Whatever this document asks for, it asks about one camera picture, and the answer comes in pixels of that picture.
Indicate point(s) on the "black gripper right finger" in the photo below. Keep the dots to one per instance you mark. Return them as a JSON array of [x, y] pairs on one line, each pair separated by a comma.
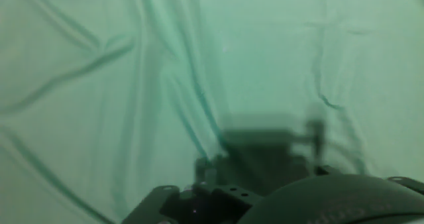
[[317, 141]]

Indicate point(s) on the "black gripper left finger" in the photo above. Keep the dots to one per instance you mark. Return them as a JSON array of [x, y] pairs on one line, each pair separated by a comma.
[[207, 174]]

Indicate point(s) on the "green fabric cloth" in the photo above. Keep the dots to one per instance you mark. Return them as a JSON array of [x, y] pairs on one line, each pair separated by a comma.
[[132, 85]]

